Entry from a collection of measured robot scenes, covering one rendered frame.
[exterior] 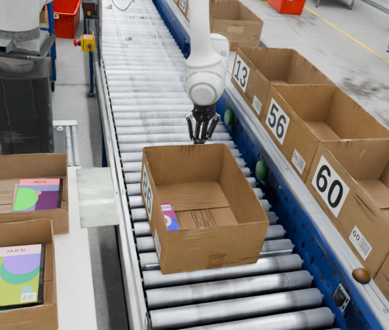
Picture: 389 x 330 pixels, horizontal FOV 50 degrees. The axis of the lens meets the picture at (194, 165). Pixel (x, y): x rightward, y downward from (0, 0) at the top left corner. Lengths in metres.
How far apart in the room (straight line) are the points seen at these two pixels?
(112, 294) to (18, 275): 0.98
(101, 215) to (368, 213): 0.78
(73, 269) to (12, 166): 0.46
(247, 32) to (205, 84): 1.28
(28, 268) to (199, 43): 0.74
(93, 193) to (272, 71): 1.08
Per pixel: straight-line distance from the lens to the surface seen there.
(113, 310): 2.04
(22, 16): 1.38
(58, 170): 1.49
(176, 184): 1.48
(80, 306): 1.13
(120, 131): 1.77
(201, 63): 1.16
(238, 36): 2.37
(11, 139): 1.55
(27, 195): 1.40
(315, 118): 1.80
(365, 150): 1.45
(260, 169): 1.52
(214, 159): 1.46
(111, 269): 2.18
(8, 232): 1.24
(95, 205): 1.38
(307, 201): 1.32
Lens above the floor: 1.67
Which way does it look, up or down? 35 degrees down
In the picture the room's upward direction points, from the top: 9 degrees clockwise
